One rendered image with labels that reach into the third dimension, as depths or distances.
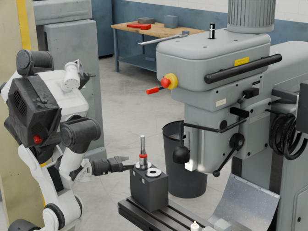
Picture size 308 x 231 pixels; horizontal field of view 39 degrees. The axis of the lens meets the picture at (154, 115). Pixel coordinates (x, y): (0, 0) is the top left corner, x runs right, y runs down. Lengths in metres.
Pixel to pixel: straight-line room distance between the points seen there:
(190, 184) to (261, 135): 2.16
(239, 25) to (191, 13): 5.83
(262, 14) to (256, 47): 0.15
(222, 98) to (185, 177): 2.40
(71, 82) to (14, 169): 1.68
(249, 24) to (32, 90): 0.95
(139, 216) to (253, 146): 0.74
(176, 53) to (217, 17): 5.73
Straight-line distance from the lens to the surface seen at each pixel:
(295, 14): 6.50
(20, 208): 3.61
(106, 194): 4.30
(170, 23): 7.65
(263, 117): 1.99
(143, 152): 2.37
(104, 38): 9.24
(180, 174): 4.05
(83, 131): 1.82
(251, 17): 1.87
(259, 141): 2.02
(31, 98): 1.86
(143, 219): 2.34
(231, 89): 1.75
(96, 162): 2.31
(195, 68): 1.58
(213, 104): 1.69
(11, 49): 3.18
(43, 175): 2.16
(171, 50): 1.64
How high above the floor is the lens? 2.25
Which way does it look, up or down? 22 degrees down
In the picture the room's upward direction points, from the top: 1 degrees counter-clockwise
